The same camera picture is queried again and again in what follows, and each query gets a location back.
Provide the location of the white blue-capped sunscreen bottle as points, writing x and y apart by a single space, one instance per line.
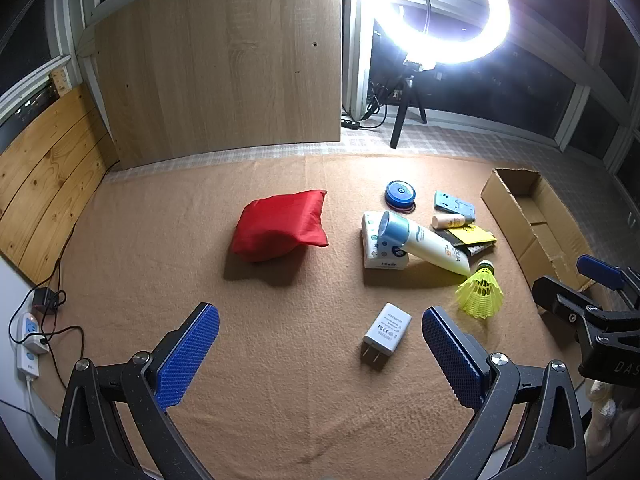
398 231

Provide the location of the white power strip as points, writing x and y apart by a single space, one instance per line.
30 346

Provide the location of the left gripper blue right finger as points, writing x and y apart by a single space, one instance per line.
549 443

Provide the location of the brown cardboard box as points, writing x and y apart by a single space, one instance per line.
542 233

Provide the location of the black power adapter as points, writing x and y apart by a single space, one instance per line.
45 300

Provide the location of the white usb charger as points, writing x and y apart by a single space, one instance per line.
385 333

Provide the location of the white patterned tissue pack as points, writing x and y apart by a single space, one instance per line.
378 255

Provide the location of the black power strip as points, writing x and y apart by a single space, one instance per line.
350 124

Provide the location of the yellow plastic shuttlecock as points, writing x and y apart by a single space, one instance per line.
480 295

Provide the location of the small pink lotion bottle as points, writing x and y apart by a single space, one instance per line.
449 221

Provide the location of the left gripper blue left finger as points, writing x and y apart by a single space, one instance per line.
92 442

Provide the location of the blue round tape measure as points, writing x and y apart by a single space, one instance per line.
400 195

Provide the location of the ring light on tripod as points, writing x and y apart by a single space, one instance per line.
395 52

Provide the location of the red cloth pouch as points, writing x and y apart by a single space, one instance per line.
274 226

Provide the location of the light wooden board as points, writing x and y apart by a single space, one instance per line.
185 77

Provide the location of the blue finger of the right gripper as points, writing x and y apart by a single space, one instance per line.
624 281
567 304

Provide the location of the pine plank panel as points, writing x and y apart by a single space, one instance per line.
48 175

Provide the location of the yellow black notepad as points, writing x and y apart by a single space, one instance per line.
471 239

